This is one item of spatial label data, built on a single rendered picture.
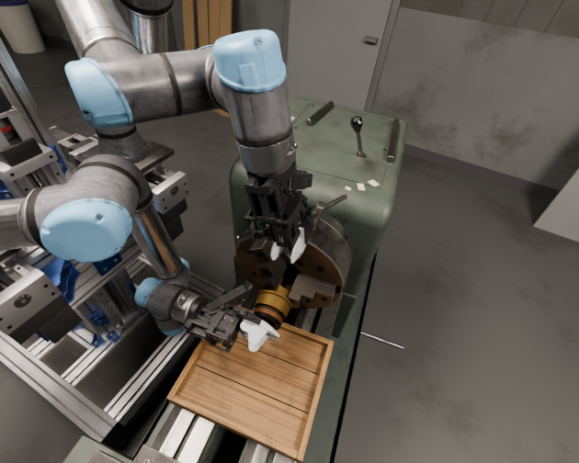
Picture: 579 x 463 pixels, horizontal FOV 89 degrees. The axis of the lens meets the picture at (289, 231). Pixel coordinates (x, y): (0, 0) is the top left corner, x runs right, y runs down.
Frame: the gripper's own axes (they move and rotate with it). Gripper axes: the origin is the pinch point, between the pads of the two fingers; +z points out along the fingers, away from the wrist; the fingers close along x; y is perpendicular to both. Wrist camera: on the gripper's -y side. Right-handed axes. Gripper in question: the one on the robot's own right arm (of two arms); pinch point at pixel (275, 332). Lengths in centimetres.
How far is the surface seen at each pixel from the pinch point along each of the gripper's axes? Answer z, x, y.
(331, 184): 0.8, 17.9, -37.6
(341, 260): 9.6, 9.5, -19.5
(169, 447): -15.6, -21.6, 26.5
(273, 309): -2.1, 3.2, -3.8
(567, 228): 186, -99, -228
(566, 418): 149, -108, -62
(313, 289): 5.3, 2.8, -13.0
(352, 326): 23, -54, -39
